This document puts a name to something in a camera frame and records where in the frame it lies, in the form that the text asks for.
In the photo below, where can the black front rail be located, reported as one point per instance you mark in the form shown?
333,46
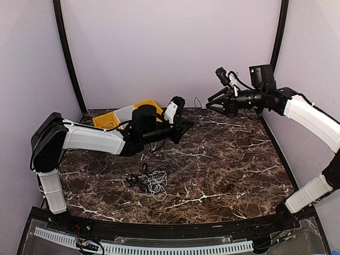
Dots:
257,228

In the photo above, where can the left yellow plastic bin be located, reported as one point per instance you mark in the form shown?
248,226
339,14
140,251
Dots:
106,121

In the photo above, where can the left black frame post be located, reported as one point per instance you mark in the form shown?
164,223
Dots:
57,4

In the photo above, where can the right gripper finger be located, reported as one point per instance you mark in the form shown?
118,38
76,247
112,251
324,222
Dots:
219,93
218,109

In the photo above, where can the right yellow plastic bin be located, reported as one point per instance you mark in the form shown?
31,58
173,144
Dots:
150,102

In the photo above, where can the grey plastic bin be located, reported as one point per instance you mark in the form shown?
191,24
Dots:
124,114

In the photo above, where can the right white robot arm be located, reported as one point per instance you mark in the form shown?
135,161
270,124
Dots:
262,94

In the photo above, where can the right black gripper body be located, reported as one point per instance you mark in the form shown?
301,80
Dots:
232,107

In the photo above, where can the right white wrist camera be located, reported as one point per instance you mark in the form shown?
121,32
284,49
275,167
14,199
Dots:
228,80

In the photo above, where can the right black frame post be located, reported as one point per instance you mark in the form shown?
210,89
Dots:
279,33

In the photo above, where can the yellow plastic bin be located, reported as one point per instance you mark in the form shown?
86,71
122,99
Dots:
150,102
106,121

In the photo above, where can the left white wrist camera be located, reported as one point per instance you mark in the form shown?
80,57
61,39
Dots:
173,112

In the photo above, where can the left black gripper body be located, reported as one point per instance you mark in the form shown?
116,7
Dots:
174,137

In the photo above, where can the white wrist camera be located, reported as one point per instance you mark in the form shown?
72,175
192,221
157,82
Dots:
228,80
173,112

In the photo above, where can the black frame post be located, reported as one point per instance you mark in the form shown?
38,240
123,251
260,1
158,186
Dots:
57,4
279,33

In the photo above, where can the white slotted cable duct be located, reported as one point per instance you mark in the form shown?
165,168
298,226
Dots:
146,247

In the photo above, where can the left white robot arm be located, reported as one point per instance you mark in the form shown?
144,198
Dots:
57,134

